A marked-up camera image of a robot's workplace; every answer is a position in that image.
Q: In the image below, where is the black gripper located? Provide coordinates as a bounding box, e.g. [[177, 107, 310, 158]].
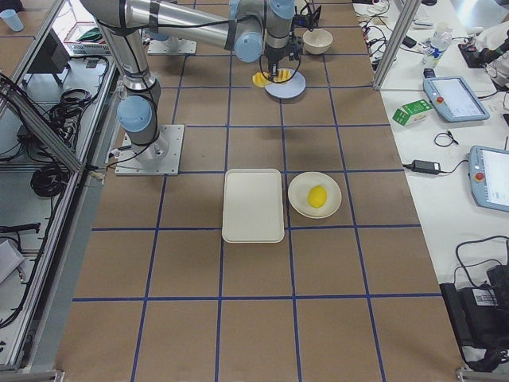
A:
[[264, 33, 301, 76]]

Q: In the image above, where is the blue round plate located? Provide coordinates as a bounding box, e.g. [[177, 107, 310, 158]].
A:
[[265, 72, 306, 99]]

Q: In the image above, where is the yellow lemon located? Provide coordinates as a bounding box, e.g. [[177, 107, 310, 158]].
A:
[[307, 185, 328, 209]]

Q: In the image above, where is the white bowl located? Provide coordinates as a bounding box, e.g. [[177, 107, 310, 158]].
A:
[[302, 29, 333, 55]]

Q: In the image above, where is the blue teach pendant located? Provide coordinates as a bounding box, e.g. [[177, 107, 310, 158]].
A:
[[468, 145, 508, 212], [422, 76, 490, 123]]

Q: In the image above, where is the white rectangular tray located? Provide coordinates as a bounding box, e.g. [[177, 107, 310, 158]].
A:
[[222, 169, 285, 244]]

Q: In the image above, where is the black power adapter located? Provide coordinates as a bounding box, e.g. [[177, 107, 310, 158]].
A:
[[412, 159, 441, 175]]

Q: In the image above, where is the striped bread loaf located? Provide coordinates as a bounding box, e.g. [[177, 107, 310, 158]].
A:
[[251, 68, 294, 88]]

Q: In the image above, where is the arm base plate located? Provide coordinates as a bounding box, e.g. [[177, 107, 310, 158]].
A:
[[148, 36, 197, 56], [115, 124, 185, 176]]

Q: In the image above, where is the clear plastic bottle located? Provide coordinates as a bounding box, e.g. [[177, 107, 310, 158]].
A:
[[421, 22, 453, 68]]

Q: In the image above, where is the cream round plate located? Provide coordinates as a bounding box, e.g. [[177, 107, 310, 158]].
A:
[[288, 172, 342, 219]]

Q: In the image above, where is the aluminium frame post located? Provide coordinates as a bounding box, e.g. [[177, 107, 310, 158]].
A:
[[373, 0, 421, 91]]

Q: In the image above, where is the green white carton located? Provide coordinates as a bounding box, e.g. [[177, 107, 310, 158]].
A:
[[392, 99, 433, 127]]

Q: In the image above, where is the blue paper cup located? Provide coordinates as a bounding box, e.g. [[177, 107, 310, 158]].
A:
[[0, 9, 25, 32]]

